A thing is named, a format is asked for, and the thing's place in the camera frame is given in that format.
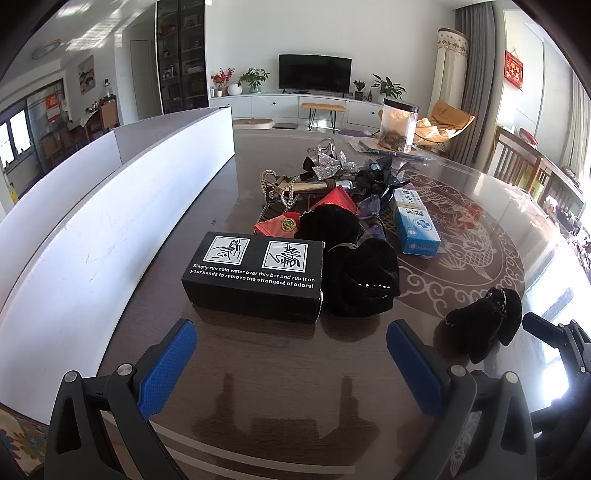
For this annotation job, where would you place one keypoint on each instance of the green plant white pot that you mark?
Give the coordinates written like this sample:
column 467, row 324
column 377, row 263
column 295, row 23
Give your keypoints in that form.
column 251, row 78

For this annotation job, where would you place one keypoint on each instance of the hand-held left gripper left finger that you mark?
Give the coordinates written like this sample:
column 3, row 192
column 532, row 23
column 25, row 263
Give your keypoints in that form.
column 168, row 364

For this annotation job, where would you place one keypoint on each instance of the red packet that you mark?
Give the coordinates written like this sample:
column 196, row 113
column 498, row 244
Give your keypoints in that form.
column 334, row 201

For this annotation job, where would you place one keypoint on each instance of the brown dining chair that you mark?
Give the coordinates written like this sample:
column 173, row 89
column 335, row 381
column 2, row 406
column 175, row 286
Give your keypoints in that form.
column 110, row 114

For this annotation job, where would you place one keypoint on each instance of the red window poster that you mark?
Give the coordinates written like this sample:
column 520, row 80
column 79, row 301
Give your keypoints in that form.
column 52, row 107

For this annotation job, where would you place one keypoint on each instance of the rhinestone hair comb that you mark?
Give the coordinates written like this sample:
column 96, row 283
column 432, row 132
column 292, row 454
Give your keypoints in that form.
column 264, row 214

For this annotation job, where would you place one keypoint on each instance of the dark glass display cabinet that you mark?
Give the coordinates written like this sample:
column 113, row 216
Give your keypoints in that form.
column 181, row 55

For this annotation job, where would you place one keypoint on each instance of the flat wooden board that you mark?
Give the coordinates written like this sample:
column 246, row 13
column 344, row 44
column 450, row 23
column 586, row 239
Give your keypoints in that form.
column 420, row 154

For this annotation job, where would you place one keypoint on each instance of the silver rhinestone bow clip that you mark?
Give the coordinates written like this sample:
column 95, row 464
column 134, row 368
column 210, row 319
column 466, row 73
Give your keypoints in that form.
column 330, row 166

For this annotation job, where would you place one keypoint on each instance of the black velvet beaded hair clip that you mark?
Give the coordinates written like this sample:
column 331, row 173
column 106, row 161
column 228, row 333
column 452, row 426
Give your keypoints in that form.
column 360, row 272

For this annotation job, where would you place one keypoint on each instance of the leafy potted plant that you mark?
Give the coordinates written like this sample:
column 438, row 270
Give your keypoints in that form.
column 387, row 86

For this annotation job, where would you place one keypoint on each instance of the floral patterned cloth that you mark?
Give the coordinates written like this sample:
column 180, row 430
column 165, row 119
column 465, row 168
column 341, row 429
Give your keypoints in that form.
column 23, row 434

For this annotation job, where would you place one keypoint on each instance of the orange lounge chair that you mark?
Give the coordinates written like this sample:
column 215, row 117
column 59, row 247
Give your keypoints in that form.
column 450, row 120

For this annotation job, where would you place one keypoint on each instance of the clear plastic jar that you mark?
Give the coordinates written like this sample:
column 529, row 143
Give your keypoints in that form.
column 398, row 124

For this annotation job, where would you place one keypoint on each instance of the brown patterned glass desktop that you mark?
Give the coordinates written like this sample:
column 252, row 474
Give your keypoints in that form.
column 277, row 369

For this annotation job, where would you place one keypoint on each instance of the wooden stool metal legs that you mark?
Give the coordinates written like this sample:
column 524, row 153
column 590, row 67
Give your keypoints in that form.
column 323, row 107

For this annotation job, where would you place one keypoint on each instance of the white patterned curtain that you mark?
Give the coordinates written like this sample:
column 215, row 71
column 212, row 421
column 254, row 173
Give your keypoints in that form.
column 450, row 69

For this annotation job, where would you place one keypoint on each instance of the red envelope gold emblem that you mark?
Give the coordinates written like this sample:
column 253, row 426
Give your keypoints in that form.
column 274, row 225

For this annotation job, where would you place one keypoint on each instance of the beige oval cushion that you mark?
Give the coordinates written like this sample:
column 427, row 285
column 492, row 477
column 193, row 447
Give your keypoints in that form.
column 253, row 123

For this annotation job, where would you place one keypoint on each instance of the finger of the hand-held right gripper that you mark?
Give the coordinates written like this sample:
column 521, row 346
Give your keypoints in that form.
column 575, row 350
column 565, row 429

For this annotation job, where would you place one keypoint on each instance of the black television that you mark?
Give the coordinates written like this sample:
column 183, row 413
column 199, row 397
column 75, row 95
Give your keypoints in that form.
column 315, row 73

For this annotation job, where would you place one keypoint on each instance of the wooden chair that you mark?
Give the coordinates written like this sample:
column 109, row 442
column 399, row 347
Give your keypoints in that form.
column 517, row 157

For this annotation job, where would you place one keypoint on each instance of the red wall hanging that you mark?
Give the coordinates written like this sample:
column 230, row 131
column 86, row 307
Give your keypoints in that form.
column 514, row 69

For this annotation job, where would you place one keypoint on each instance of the rhinestone loop hair clip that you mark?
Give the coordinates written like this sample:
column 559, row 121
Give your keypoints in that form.
column 277, row 187

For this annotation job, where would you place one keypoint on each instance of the framed wall painting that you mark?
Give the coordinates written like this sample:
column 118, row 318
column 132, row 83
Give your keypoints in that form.
column 86, row 74

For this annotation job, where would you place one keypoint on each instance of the clear frame eyeglasses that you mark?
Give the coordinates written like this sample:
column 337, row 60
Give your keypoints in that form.
column 374, row 214

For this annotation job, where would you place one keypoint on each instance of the small potted plant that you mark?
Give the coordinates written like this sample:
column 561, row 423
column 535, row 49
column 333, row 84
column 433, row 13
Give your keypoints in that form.
column 358, row 90

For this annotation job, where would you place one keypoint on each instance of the black printed box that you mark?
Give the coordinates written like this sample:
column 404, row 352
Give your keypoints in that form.
column 251, row 286

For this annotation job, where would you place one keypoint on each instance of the dark mesh bow hair clip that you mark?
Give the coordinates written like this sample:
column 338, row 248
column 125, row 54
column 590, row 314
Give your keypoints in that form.
column 376, row 180

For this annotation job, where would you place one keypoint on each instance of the small perfume bottle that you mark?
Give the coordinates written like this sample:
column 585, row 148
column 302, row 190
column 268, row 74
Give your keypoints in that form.
column 344, row 186

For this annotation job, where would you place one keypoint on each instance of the red flower arrangement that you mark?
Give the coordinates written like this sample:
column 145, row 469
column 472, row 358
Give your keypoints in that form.
column 222, row 79

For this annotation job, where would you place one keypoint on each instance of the blue white ointment box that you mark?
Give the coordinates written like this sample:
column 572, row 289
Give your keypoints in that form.
column 418, row 230

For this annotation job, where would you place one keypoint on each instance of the white television cabinet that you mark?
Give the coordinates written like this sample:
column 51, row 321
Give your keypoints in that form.
column 258, row 106

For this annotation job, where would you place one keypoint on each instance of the kraft paper sleeve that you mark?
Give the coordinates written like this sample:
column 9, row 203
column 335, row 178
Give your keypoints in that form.
column 314, row 187

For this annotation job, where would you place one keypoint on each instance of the grey curtain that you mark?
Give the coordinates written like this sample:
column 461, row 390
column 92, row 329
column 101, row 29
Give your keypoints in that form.
column 480, row 69

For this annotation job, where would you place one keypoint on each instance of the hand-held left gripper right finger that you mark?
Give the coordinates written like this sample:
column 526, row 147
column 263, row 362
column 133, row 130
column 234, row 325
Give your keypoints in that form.
column 413, row 364

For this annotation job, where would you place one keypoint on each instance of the round ceiling lamp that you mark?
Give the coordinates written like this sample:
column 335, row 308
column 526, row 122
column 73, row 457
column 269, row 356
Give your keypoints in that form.
column 46, row 49

